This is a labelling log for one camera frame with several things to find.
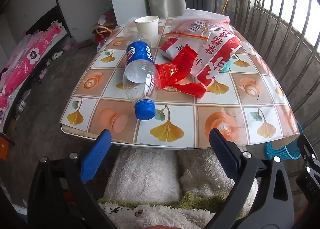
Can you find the white paper cup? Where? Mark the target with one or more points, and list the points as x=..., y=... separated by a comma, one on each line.
x=147, y=28

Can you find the brown gift bag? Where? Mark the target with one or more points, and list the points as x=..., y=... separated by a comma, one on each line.
x=102, y=31

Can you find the pink floral blanket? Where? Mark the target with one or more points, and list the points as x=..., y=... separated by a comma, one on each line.
x=27, y=64

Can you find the clear plastic bag red print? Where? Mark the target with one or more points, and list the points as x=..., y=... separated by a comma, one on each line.
x=200, y=19

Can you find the metal railing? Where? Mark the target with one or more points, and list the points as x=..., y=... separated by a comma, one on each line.
x=287, y=26

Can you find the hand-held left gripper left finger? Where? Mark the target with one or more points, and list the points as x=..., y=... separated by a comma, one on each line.
x=96, y=156

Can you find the blue mesh wastebasket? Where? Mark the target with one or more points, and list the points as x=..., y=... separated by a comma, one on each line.
x=282, y=150

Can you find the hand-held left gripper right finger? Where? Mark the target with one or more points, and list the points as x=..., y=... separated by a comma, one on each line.
x=225, y=154

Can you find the orange box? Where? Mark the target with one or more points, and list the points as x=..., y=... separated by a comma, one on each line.
x=3, y=148

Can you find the teal bag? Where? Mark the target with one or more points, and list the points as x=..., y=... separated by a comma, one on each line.
x=226, y=66

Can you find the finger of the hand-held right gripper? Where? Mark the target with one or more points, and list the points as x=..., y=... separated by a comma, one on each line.
x=310, y=155

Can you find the small red white packet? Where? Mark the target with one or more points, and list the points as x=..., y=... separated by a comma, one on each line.
x=172, y=46

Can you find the long red wrapper strip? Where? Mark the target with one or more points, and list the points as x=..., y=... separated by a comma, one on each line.
x=192, y=90

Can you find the large red white snack bag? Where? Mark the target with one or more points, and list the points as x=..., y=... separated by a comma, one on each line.
x=217, y=56

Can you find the clear plastic cup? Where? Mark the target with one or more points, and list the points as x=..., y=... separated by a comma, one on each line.
x=129, y=28

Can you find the pink slipper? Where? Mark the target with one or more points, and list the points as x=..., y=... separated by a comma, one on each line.
x=67, y=47

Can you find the red candy wrapper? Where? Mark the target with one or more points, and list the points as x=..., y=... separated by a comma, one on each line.
x=171, y=74
x=186, y=59

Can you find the clear plastic bottle blue label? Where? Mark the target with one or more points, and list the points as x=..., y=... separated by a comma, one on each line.
x=140, y=74

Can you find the patterned vinyl tablecloth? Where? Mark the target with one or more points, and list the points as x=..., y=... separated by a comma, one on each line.
x=225, y=109

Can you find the white fluffy robe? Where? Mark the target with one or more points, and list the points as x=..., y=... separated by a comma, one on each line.
x=145, y=174

